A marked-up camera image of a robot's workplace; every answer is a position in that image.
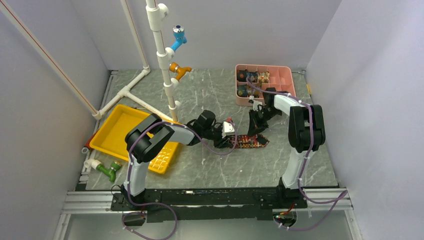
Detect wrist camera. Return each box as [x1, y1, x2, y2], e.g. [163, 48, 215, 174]
[221, 121, 236, 138]
[248, 95, 262, 112]

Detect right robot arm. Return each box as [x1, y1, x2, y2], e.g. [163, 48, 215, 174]
[247, 87, 326, 208]

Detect pink divided organizer box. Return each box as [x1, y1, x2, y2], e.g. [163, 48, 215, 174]
[235, 64, 296, 107]

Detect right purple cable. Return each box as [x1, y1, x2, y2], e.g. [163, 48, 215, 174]
[245, 76, 349, 232]

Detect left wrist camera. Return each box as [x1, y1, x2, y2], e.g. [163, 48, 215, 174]
[221, 121, 236, 138]

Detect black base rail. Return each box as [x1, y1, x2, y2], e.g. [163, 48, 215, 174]
[110, 186, 307, 223]

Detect white PVC pipe stand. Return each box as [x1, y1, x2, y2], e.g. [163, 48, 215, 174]
[98, 0, 181, 122]

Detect blue dotted rolled tie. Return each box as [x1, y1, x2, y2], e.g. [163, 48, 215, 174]
[236, 85, 248, 98]

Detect blue plastic faucet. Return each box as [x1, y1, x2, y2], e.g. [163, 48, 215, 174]
[170, 24, 187, 52]

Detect green plastic faucet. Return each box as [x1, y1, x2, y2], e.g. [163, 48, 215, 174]
[95, 161, 122, 183]

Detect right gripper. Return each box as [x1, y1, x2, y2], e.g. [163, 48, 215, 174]
[247, 107, 282, 138]

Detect gold floral rolled tie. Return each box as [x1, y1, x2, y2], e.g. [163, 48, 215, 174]
[257, 71, 270, 83]

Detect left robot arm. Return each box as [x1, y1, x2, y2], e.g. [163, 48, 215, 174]
[121, 110, 238, 210]

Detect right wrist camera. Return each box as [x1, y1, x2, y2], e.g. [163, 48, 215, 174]
[248, 95, 262, 112]

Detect multicolour patterned necktie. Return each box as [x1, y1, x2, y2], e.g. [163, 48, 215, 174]
[229, 134, 270, 149]

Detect white pipe with red stripe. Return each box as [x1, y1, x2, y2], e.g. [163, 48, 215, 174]
[0, 0, 102, 120]

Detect yellow plastic tray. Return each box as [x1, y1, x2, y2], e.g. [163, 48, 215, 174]
[89, 104, 180, 174]

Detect dark rolled tie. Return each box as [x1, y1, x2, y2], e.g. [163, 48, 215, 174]
[236, 70, 248, 82]

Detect orange plastic faucet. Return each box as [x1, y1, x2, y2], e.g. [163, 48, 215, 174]
[169, 62, 192, 81]

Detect brown patterned rolled tie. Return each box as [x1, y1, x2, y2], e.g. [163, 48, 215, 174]
[246, 83, 262, 98]

